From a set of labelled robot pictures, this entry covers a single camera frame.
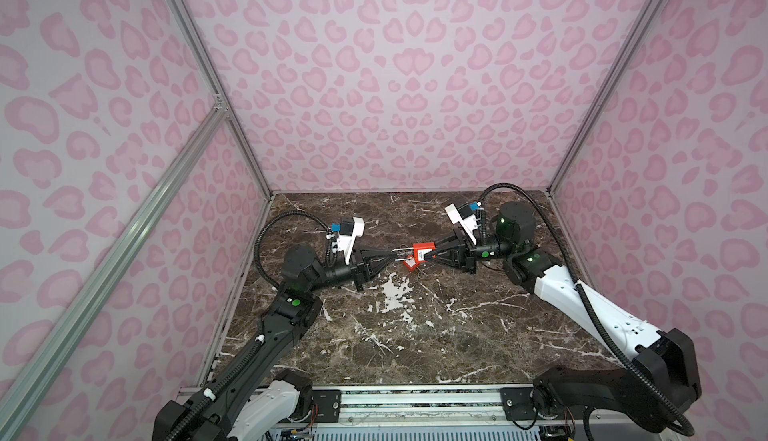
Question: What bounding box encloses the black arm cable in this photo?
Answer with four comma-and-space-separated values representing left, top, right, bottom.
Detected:
253, 210, 331, 291
478, 182, 696, 438

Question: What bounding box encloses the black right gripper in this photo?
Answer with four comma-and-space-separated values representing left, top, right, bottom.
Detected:
426, 228, 517, 278

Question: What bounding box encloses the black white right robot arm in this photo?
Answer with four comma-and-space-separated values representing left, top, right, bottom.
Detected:
417, 202, 702, 437

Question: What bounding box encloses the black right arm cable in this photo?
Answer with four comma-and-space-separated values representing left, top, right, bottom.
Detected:
478, 182, 696, 438

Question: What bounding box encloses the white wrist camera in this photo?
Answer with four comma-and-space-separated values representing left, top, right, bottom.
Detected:
445, 202, 482, 245
328, 217, 365, 264

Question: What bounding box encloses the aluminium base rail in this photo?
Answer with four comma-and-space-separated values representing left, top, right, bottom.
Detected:
270, 385, 633, 439

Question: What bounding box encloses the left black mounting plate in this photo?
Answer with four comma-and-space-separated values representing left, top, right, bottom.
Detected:
287, 389, 341, 425

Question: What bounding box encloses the diagonal aluminium frame bar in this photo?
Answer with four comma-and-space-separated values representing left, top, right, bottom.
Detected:
1, 107, 228, 440

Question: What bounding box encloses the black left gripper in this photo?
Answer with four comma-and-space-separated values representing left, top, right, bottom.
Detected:
307, 247, 395, 298

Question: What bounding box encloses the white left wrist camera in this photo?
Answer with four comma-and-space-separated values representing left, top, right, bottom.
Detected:
328, 217, 365, 264

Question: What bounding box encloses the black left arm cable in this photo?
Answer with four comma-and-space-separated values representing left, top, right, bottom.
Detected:
253, 210, 331, 291

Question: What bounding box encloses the black mounting plate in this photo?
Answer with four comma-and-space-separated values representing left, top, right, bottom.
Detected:
499, 385, 538, 422
287, 389, 341, 425

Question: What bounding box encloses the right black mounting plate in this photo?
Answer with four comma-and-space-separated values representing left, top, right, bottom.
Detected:
499, 385, 538, 422

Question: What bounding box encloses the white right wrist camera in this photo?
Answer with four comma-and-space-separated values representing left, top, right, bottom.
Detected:
445, 202, 482, 245

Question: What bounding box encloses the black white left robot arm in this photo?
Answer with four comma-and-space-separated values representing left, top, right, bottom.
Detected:
152, 245, 397, 440

